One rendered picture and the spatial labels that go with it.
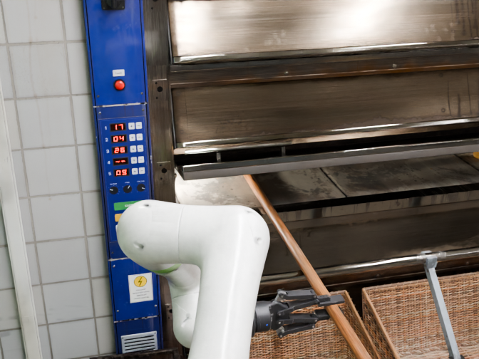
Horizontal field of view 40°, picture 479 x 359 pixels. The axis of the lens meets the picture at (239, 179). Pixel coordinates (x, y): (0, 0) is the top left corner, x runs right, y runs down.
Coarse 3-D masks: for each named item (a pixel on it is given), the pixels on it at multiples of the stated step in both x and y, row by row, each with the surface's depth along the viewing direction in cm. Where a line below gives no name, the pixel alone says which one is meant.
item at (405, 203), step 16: (400, 192) 235; (416, 192) 235; (432, 192) 235; (448, 192) 235; (464, 192) 236; (256, 208) 224; (288, 208) 224; (304, 208) 224; (320, 208) 224; (336, 208) 226; (352, 208) 227; (368, 208) 229; (384, 208) 230; (400, 208) 232
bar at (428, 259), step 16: (400, 256) 195; (416, 256) 195; (432, 256) 196; (448, 256) 197; (464, 256) 199; (288, 272) 187; (320, 272) 188; (336, 272) 190; (352, 272) 191; (432, 272) 196; (432, 288) 195; (448, 320) 191; (448, 336) 189; (448, 352) 189
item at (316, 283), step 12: (252, 180) 238; (264, 204) 221; (276, 216) 212; (276, 228) 208; (288, 240) 198; (300, 252) 191; (300, 264) 186; (312, 276) 179; (324, 288) 173; (336, 312) 164; (336, 324) 161; (348, 324) 159; (348, 336) 155; (360, 348) 151
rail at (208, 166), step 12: (408, 144) 207; (420, 144) 207; (432, 144) 208; (444, 144) 209; (456, 144) 210; (468, 144) 211; (276, 156) 198; (288, 156) 198; (300, 156) 199; (312, 156) 199; (324, 156) 200; (336, 156) 201; (348, 156) 202; (192, 168) 192; (204, 168) 192; (216, 168) 193
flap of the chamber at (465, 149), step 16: (352, 144) 222; (368, 144) 221; (384, 144) 219; (400, 144) 218; (176, 160) 209; (192, 160) 208; (208, 160) 206; (224, 160) 205; (320, 160) 200; (336, 160) 202; (352, 160) 203; (368, 160) 204; (384, 160) 205; (192, 176) 192; (208, 176) 193; (224, 176) 194
